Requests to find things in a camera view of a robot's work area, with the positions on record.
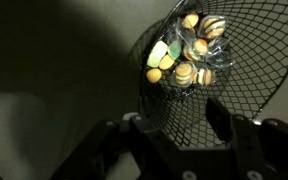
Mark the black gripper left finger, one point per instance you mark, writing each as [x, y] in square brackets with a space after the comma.
[124, 153]

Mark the yellow gummy candy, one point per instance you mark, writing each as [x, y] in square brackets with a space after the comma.
[190, 20]
[166, 62]
[154, 75]

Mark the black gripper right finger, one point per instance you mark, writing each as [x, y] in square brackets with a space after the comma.
[260, 153]

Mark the orange white gummy candy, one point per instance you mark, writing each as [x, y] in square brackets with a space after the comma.
[200, 46]

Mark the pale green gummy candy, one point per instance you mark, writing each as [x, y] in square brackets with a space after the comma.
[157, 54]

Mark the clear empty candy wrapper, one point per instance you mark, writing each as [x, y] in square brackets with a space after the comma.
[220, 60]

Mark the wrapped burger gummy candy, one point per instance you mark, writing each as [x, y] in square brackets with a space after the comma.
[183, 73]
[213, 27]
[204, 77]

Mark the orange green gummy candy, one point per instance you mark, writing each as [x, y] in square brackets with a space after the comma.
[188, 53]

